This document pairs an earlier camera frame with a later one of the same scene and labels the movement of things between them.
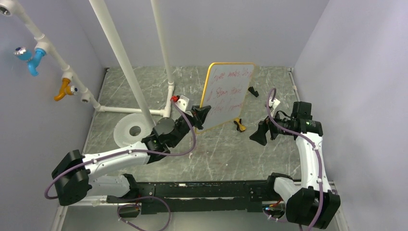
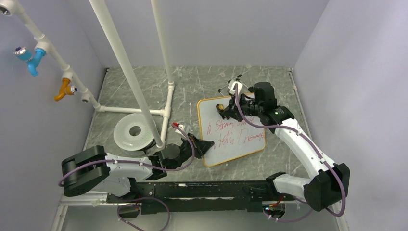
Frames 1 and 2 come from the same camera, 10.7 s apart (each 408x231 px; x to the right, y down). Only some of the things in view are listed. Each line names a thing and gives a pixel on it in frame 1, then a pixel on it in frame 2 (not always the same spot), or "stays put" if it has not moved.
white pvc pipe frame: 14,8 stays put
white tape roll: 122,135 stays put
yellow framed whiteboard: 224,89 → 233,140
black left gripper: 199,114 → 202,147
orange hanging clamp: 66,89 stays put
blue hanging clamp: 33,59 stays put
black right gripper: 260,135 → 231,110
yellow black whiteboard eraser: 240,127 → 220,107
